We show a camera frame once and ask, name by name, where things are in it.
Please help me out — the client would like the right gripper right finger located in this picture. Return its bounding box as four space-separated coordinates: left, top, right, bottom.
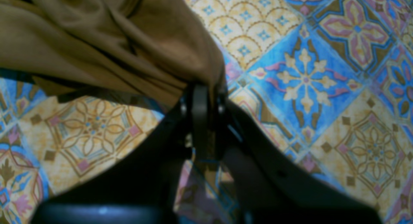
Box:
213 89 382 224

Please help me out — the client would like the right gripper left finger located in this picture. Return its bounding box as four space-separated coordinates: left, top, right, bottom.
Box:
31 84 208 224

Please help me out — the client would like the brown t-shirt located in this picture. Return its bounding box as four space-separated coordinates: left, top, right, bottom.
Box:
0 0 226 106

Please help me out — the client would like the patterned tile tablecloth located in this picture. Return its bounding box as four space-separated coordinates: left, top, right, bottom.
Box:
1 0 412 224

